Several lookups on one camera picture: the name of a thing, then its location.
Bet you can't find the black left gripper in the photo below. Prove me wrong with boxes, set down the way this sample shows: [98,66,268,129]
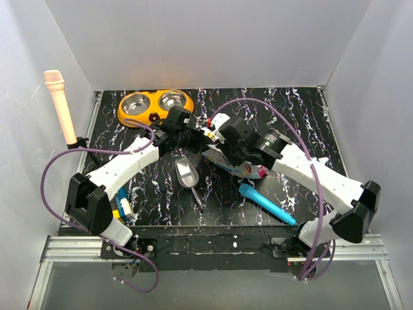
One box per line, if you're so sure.
[175,127,216,154]

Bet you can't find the pet food bag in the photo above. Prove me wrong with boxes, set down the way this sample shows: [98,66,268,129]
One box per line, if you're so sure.
[201,127,269,179]

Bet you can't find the metal food scoop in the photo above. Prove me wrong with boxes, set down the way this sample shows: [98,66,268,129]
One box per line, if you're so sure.
[174,158,203,210]

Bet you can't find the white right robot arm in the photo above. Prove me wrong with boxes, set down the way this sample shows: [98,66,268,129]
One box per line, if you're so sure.
[211,114,381,257]

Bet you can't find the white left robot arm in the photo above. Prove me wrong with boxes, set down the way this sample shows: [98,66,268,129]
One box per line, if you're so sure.
[65,107,205,258]

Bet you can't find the orange double pet bowl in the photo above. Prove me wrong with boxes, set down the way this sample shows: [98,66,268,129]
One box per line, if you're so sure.
[117,89,194,127]

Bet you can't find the blue toy microphone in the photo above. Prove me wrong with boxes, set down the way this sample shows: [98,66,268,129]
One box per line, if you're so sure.
[238,183,296,225]

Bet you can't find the blue white toy brick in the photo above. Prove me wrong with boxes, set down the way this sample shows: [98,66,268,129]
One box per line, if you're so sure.
[116,187,134,223]

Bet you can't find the black microphone stand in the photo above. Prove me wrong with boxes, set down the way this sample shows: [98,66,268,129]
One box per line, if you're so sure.
[66,137,108,174]

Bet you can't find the yellow toy brick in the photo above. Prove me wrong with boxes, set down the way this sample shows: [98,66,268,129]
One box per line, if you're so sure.
[112,210,125,224]

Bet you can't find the pink toy microphone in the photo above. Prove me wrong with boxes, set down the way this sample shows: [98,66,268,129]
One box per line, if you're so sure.
[44,70,77,145]

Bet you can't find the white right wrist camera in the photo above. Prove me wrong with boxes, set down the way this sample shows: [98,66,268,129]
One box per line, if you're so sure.
[205,113,230,143]

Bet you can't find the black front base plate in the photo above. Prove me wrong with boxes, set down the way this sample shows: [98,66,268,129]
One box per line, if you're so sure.
[132,225,305,273]

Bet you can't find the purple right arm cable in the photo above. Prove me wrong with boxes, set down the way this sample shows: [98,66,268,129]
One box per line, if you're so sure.
[210,98,337,281]

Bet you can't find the aluminium front rail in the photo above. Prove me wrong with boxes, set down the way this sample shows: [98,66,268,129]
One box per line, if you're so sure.
[26,235,114,310]

